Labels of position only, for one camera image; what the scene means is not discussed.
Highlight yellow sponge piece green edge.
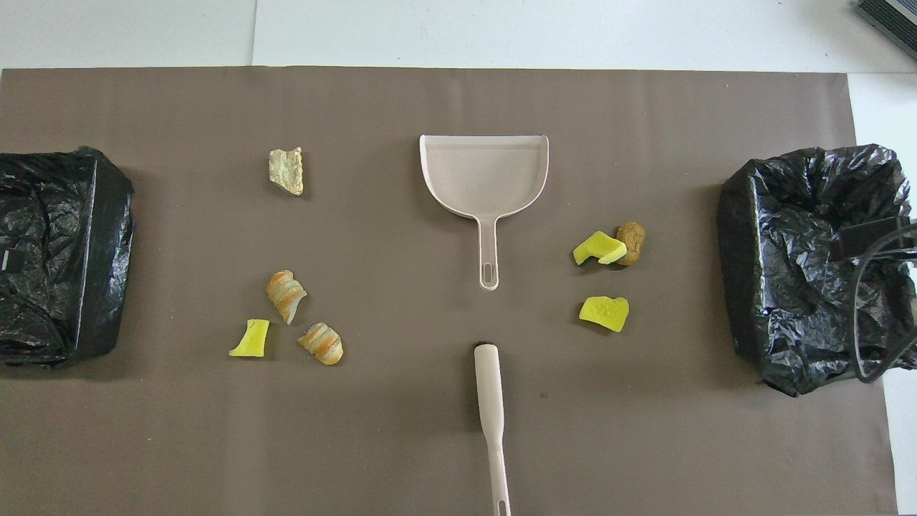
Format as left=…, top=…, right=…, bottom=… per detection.
left=572, top=231, right=628, bottom=267

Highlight orange striped toy croissant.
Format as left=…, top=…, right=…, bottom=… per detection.
left=266, top=269, right=308, bottom=325
left=298, top=322, right=345, bottom=366

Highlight dark ribbed device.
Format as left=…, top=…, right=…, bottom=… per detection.
left=855, top=0, right=917, bottom=59

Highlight brown paper table mat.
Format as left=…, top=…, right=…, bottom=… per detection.
left=0, top=67, right=901, bottom=516

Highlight loosely bagged black trash bin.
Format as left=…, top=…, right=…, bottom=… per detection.
left=718, top=144, right=917, bottom=398

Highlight brown lumpy nugget piece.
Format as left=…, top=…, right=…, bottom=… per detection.
left=615, top=221, right=646, bottom=267

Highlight beige plastic dustpan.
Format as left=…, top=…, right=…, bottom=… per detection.
left=419, top=134, right=550, bottom=291

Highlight tightly bagged black trash bin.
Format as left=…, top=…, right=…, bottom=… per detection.
left=0, top=146, right=135, bottom=368

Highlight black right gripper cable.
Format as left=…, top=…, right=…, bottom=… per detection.
left=830, top=219, right=917, bottom=384

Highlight small yellow sponge piece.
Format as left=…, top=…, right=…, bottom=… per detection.
left=229, top=319, right=271, bottom=358

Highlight flat yellow sponge piece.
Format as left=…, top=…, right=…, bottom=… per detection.
left=579, top=295, right=630, bottom=333

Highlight pale green rock-like chunk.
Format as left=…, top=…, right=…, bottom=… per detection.
left=269, top=147, right=304, bottom=197

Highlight beige hand brush black bristles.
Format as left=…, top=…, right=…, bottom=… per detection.
left=474, top=343, right=513, bottom=516

